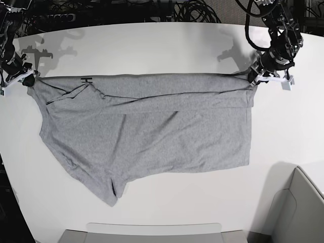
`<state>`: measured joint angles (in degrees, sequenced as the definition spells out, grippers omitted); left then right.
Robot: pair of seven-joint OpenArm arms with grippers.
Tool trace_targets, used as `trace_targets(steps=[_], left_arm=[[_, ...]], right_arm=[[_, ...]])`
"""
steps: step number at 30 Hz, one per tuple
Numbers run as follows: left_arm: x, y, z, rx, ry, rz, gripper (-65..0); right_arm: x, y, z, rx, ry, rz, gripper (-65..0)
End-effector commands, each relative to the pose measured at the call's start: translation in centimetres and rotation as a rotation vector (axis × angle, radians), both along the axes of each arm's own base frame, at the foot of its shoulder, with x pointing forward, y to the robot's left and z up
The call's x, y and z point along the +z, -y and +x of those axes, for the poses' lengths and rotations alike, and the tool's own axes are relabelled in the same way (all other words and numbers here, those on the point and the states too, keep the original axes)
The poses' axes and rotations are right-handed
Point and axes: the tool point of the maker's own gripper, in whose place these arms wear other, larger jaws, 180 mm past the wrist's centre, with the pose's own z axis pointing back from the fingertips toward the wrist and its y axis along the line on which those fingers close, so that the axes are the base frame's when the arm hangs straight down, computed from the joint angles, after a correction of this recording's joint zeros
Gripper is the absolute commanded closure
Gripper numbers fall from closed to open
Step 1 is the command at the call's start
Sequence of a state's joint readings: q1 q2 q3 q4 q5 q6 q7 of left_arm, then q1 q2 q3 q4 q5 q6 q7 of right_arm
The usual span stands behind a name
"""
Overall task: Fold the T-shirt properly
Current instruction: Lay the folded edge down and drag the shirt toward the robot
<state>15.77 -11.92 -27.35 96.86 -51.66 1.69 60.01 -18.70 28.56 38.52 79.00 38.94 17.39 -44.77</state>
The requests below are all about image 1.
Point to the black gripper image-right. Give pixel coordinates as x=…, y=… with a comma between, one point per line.
x=267, y=68

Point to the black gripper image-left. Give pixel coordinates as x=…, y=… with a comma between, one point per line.
x=18, y=72

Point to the grey T-shirt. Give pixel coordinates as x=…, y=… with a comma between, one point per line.
x=107, y=131

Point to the grey chair bottom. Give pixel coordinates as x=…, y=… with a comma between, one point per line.
x=99, y=232

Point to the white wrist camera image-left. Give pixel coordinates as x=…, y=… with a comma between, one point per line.
x=2, y=91

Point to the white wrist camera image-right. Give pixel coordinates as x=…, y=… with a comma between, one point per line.
x=288, y=84

